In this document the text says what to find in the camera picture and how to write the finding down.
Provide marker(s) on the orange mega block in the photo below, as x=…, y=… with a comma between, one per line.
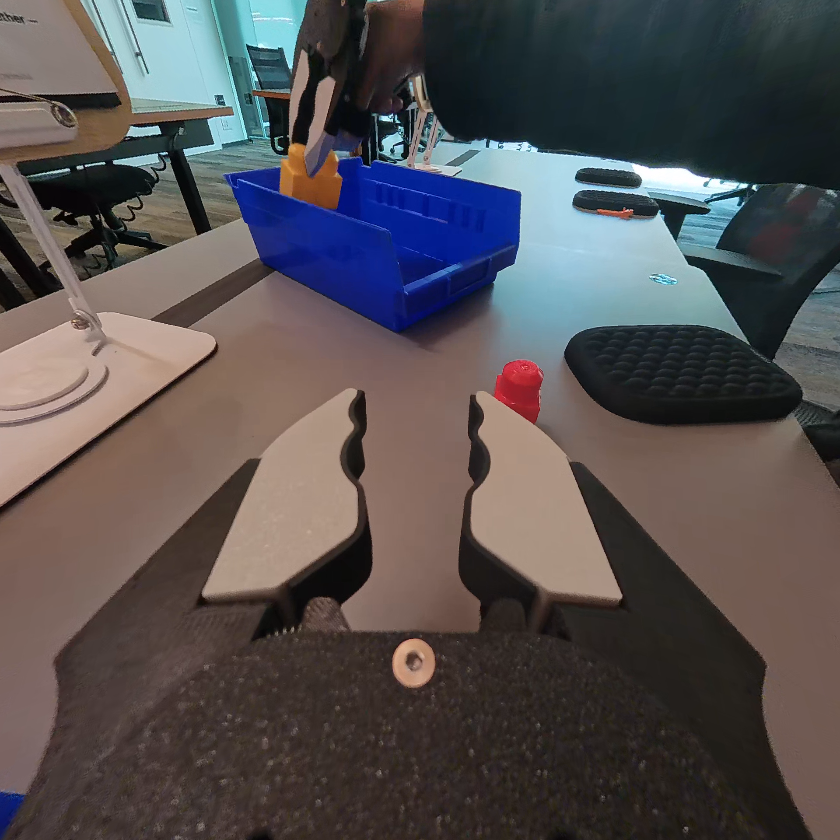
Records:
x=312, y=187

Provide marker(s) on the blue fuzzy cloth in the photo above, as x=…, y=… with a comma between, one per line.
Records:
x=10, y=804

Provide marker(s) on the blue plastic bin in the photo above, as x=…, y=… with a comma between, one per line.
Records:
x=367, y=249

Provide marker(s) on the black mesh office chair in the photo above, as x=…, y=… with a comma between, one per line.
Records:
x=774, y=262

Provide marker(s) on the small orange tool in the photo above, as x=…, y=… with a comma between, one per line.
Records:
x=615, y=212

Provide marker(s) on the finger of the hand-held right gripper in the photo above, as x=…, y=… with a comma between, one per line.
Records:
x=303, y=98
x=323, y=154

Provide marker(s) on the white display stand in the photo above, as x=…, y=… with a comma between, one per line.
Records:
x=131, y=354

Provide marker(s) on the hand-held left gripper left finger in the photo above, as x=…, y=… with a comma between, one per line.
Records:
x=295, y=512

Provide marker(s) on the black textured pad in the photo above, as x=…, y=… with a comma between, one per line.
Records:
x=613, y=200
x=682, y=374
x=607, y=177

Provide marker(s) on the red mega block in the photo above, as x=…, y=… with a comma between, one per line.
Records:
x=518, y=390

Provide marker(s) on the person's right hand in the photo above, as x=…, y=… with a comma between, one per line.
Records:
x=390, y=52

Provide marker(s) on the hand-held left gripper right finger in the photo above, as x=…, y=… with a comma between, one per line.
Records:
x=531, y=518

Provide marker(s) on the small round sticker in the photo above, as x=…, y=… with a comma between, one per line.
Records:
x=663, y=279

